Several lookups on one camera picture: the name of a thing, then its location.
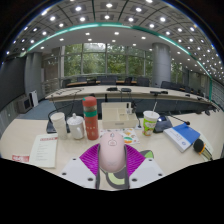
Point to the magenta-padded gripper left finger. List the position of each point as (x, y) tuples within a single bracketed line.
[(76, 171)]

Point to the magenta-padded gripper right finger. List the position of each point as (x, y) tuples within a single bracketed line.
[(148, 170)]

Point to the pink computer mouse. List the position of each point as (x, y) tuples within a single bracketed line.
[(112, 153)]

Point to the cream printed booklet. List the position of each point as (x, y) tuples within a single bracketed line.
[(44, 150)]

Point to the colourful sticker sheet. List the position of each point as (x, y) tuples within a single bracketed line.
[(130, 136)]

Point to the white lidded mug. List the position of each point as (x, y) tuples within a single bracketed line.
[(76, 128)]

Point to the green-print paper cup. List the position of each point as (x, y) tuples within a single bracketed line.
[(150, 124)]

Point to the stack of white paper cups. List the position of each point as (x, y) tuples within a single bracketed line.
[(59, 126)]

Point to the blue and white book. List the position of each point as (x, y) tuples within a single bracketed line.
[(182, 136)]

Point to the grey gooseneck desk microphone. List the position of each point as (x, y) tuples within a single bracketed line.
[(163, 124)]

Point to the black gooseneck desk microphone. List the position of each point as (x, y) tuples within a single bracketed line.
[(50, 127)]

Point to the red thermos bottle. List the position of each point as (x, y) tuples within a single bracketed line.
[(91, 121)]

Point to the black handheld microphone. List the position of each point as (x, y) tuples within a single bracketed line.
[(199, 146)]

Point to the red and white flyer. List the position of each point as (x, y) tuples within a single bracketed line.
[(20, 158)]

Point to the cream cardboard box tray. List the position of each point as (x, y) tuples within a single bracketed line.
[(116, 118)]

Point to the group of black desk microphones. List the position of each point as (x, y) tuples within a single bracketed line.
[(126, 89)]

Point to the white floor appliance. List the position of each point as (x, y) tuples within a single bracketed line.
[(34, 98)]

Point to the group of dark office chairs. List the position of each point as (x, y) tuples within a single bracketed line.
[(143, 81)]

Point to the group of ceiling lights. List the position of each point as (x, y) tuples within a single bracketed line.
[(109, 5)]

